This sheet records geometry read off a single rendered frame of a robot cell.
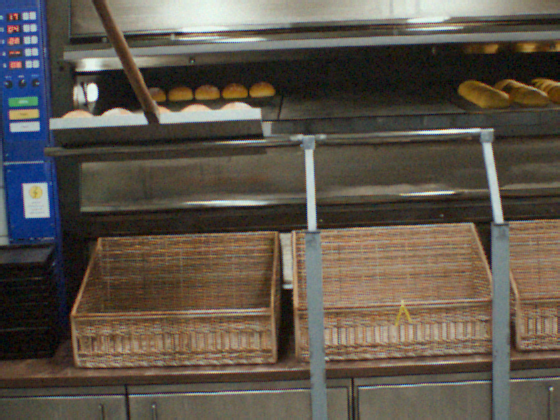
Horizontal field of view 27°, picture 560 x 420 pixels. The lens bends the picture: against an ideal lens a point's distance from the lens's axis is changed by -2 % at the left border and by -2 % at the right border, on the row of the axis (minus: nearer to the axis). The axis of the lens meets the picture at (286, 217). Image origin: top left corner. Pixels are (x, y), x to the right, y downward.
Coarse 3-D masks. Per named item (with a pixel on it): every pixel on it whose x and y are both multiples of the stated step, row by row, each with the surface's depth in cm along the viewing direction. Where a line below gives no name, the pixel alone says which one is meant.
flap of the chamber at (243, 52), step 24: (144, 48) 342; (168, 48) 342; (192, 48) 342; (216, 48) 341; (240, 48) 341; (264, 48) 341; (288, 48) 341; (312, 48) 342; (336, 48) 343; (360, 48) 345; (384, 48) 346; (408, 48) 347; (432, 48) 349; (456, 48) 349; (480, 48) 351; (504, 48) 352; (528, 48) 353
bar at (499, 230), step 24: (96, 144) 325; (120, 144) 324; (144, 144) 324; (168, 144) 323; (192, 144) 323; (216, 144) 323; (240, 144) 323; (264, 144) 323; (288, 144) 323; (312, 144) 322; (312, 168) 318; (312, 192) 314; (312, 216) 309; (312, 240) 304; (504, 240) 304; (312, 264) 305; (504, 264) 305; (312, 288) 306; (504, 288) 306; (312, 312) 308; (504, 312) 307; (312, 336) 309; (504, 336) 308; (312, 360) 310; (504, 360) 309; (312, 384) 311; (504, 384) 310; (312, 408) 312; (504, 408) 311
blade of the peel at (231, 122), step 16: (192, 112) 309; (208, 112) 309; (224, 112) 309; (240, 112) 309; (256, 112) 309; (64, 128) 310; (80, 128) 310; (96, 128) 311; (112, 128) 311; (128, 128) 312; (144, 128) 313; (160, 128) 313; (176, 128) 314; (192, 128) 315; (208, 128) 315; (224, 128) 316; (240, 128) 316; (256, 128) 317; (64, 144) 324; (80, 144) 325; (80, 160) 342; (96, 160) 342; (112, 160) 343; (128, 160) 343
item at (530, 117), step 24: (264, 120) 364; (288, 120) 361; (312, 120) 359; (336, 120) 359; (360, 120) 359; (384, 120) 359; (408, 120) 359; (432, 120) 359; (456, 120) 359; (480, 120) 358; (504, 120) 358; (528, 120) 358; (552, 120) 358
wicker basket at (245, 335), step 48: (144, 240) 363; (192, 240) 362; (240, 240) 362; (96, 288) 354; (144, 288) 361; (192, 288) 361; (240, 288) 361; (96, 336) 350; (144, 336) 350; (192, 336) 348; (240, 336) 320
